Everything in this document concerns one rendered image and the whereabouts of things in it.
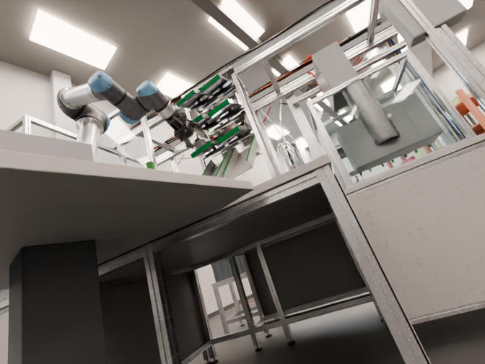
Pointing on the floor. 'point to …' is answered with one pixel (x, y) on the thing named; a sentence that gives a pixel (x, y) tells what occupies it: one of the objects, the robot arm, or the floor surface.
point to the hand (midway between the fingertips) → (199, 141)
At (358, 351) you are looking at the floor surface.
